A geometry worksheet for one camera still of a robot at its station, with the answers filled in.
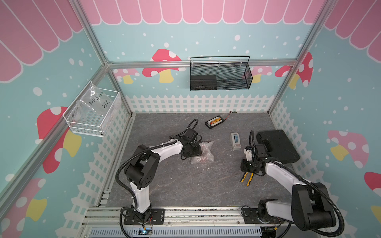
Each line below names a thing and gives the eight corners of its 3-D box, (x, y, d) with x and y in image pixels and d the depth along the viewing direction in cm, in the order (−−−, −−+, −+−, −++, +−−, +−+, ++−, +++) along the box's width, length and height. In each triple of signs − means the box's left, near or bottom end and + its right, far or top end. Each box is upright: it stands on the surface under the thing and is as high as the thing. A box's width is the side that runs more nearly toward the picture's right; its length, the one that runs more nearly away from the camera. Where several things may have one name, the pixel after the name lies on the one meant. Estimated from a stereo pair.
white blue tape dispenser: (232, 150, 101) (233, 146, 97) (229, 136, 108) (230, 132, 104) (240, 149, 101) (242, 146, 97) (237, 136, 108) (239, 132, 104)
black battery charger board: (209, 129, 113) (209, 127, 111) (204, 124, 116) (204, 122, 114) (224, 121, 118) (224, 119, 116) (219, 116, 121) (219, 114, 119)
